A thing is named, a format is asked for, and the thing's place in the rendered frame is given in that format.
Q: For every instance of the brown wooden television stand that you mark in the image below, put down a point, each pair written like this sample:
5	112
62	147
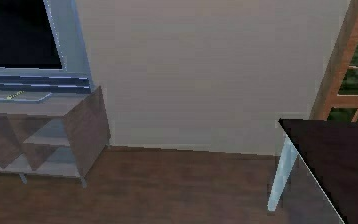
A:
83	130

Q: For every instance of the dark table with pale legs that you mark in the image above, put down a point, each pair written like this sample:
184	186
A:
337	160

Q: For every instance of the silver framed television set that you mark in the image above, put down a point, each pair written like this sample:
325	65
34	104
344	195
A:
20	33

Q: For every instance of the wooden framed window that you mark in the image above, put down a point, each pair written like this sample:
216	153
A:
353	76

